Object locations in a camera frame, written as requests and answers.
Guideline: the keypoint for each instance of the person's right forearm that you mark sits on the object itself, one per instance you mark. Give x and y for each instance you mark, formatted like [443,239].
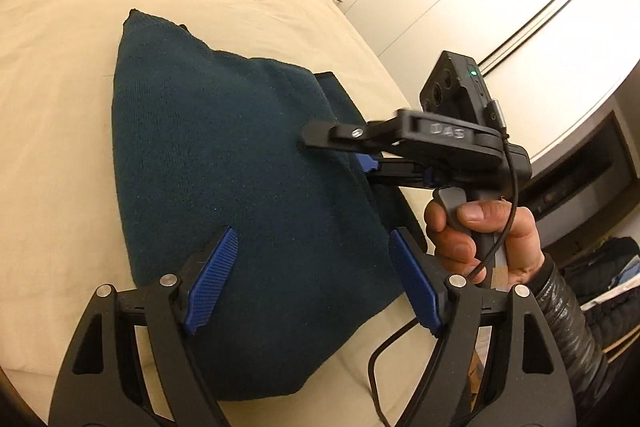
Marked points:
[565,332]

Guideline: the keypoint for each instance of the person's right hand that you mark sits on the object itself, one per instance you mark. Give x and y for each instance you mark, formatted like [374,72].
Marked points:
[522,247]

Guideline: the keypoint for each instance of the black jacket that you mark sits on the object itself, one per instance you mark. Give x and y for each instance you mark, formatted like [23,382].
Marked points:
[610,267]

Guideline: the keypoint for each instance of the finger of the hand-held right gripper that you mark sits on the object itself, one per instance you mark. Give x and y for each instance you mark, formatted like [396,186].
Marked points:
[325,134]
[370,163]

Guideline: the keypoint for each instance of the dark wooden shelf niche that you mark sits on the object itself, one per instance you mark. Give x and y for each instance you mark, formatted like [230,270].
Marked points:
[575,177]

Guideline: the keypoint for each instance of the beige bed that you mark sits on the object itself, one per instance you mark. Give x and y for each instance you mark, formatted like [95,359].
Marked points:
[60,82]

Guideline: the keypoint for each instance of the dark teal knit sweater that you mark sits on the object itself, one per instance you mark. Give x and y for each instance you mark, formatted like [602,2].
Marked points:
[225,132]

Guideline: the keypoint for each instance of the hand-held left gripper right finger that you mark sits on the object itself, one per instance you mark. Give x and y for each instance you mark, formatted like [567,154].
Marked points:
[417,287]

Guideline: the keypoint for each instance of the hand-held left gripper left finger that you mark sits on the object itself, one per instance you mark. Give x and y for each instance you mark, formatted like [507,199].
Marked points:
[212,277]

